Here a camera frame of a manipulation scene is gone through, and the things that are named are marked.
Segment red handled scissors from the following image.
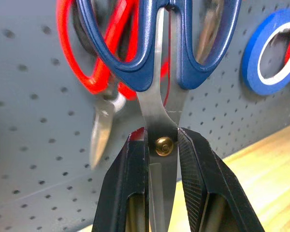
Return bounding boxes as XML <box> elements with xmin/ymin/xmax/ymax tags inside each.
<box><xmin>56</xmin><ymin>0</ymin><xmax>171</xmax><ymax>170</ymax></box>

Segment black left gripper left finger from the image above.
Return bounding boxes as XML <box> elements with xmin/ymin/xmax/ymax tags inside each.
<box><xmin>91</xmin><ymin>126</ymin><xmax>151</xmax><ymax>232</ymax></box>

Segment blue tape roll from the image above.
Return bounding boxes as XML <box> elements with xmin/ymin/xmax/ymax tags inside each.
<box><xmin>241</xmin><ymin>8</ymin><xmax>290</xmax><ymax>96</ymax></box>

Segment dark blue handled scissors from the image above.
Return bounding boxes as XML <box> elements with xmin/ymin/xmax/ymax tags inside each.
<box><xmin>75</xmin><ymin>0</ymin><xmax>243</xmax><ymax>232</ymax></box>

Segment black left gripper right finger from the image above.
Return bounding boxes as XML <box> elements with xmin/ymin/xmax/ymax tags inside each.
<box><xmin>177</xmin><ymin>127</ymin><xmax>266</xmax><ymax>232</ymax></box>

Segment grey pegboard panel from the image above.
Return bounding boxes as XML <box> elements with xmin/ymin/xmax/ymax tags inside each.
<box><xmin>0</xmin><ymin>0</ymin><xmax>290</xmax><ymax>232</ymax></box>

